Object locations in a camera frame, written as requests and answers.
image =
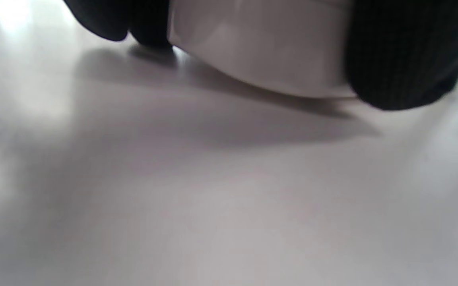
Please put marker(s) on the person's left hand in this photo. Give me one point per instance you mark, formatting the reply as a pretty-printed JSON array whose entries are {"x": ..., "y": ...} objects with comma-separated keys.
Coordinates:
[{"x": 404, "y": 51}]

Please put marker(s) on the white ribbed Hanoi Tower tray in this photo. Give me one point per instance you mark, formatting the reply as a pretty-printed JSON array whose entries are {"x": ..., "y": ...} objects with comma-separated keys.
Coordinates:
[{"x": 261, "y": 43}]

